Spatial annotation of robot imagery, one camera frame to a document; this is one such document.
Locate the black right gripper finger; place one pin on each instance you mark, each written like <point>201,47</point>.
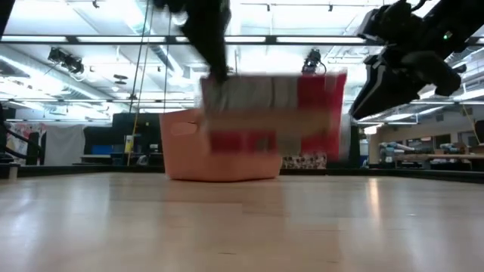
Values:
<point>435,72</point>
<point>385,87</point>

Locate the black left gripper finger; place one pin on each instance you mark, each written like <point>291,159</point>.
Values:
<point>215,45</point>

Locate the red popcorn bag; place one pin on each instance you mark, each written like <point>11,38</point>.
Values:
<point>321,106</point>

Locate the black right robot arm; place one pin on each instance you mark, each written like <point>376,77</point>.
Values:
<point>472,19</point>

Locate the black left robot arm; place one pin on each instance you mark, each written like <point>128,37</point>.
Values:
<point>4,11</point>

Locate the cluttered workbench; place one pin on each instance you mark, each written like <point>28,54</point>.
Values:
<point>435,156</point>

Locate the black overhead truss beam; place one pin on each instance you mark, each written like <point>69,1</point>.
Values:
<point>113,39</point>

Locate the speckled white red board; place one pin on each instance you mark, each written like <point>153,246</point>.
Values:
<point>302,161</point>

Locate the black cabinet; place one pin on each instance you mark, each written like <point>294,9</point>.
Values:
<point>140,128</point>

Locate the orange plastic basket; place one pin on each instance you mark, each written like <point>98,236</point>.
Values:
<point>185,158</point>

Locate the yellow sign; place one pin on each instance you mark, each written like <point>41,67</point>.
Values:
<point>128,143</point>

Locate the black ceiling mounted device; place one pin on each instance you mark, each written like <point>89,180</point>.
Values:
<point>66,60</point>

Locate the blue box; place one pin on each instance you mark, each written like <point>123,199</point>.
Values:
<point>101,149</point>

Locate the white sheet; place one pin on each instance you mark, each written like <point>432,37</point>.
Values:
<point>64,145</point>

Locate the black hanging camera device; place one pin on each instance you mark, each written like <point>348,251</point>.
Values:
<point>312,60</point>

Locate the black aluminium table frame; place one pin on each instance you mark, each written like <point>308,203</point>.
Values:
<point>378,174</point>

